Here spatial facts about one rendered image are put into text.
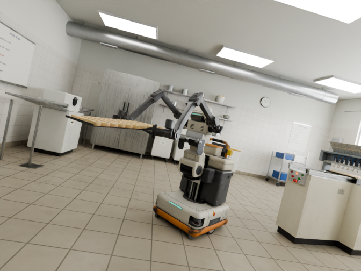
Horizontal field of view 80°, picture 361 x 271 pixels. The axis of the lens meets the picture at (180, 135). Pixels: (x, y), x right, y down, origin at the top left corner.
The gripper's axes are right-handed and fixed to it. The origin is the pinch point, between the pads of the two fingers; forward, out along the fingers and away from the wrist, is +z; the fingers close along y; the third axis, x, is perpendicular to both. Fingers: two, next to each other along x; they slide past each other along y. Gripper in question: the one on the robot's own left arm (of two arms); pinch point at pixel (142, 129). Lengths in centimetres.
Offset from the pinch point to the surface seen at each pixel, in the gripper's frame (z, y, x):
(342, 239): -256, 99, 91
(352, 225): -258, 78, 85
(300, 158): -421, 44, 449
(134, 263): -10, 99, 0
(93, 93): 201, -29, 487
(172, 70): -7, -139, 507
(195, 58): -59, -161, 405
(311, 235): -210, 97, 85
